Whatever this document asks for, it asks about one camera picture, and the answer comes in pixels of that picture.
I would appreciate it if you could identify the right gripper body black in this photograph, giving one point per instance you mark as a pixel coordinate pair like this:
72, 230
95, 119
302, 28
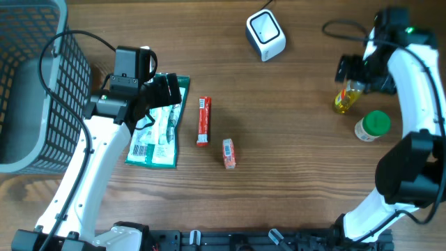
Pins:
368, 68

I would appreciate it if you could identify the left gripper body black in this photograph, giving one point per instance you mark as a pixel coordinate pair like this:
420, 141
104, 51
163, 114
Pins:
157, 91

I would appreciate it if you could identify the yellow liquid small bottle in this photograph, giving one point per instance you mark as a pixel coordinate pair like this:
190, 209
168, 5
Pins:
348, 96

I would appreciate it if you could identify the green lid white jar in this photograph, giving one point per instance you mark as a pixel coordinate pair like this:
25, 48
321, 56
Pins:
372, 126

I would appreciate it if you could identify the red stick packet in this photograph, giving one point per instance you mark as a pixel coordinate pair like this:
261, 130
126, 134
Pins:
204, 120

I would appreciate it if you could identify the red white carton cup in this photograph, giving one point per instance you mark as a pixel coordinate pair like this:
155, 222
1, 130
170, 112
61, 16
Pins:
228, 154

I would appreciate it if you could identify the mint green wipes packet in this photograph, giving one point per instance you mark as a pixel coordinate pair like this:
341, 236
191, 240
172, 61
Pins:
162, 132

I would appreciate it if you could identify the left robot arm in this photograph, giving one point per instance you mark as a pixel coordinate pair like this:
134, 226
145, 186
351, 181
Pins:
110, 119

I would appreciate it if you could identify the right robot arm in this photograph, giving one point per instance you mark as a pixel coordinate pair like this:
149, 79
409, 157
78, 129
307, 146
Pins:
398, 59

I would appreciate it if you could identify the white barcode scanner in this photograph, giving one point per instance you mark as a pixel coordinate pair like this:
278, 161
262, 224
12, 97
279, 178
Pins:
265, 34

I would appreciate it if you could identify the grey plastic mesh basket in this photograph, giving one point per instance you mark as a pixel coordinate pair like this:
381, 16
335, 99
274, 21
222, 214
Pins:
42, 85

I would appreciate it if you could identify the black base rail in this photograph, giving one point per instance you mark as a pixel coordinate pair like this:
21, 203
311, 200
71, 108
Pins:
309, 239

